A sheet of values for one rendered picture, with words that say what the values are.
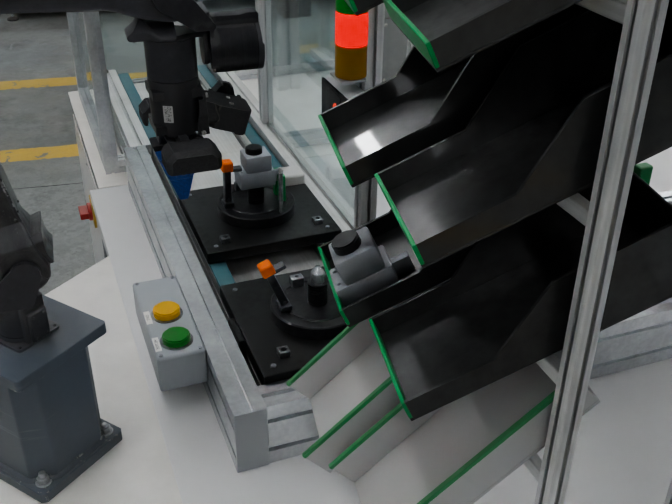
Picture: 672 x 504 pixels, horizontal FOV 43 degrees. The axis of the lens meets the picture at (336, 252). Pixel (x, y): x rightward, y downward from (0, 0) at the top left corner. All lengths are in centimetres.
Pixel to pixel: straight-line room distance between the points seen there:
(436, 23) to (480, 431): 42
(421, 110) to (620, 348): 65
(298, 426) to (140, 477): 22
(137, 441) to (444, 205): 67
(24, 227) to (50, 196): 285
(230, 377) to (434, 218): 54
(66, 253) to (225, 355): 225
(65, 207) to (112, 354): 240
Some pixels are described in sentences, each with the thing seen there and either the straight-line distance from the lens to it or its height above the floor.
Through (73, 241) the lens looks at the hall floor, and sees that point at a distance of 352.
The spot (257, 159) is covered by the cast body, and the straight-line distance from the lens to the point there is 149.
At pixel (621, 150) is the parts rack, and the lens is 65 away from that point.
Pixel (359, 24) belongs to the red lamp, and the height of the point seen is 135.
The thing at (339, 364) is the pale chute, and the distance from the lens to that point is 107.
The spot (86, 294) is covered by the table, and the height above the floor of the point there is 86.
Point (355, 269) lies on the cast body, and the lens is 87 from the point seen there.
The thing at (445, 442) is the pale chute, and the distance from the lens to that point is 92.
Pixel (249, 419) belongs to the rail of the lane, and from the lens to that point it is 113.
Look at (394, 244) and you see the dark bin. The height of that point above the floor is 122.
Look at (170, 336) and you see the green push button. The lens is 125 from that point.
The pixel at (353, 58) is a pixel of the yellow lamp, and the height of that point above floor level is 130.
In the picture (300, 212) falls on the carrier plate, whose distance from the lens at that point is 155.
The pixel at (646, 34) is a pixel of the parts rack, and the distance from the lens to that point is 63.
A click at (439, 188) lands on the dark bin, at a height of 137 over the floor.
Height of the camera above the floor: 170
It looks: 31 degrees down
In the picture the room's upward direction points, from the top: 1 degrees clockwise
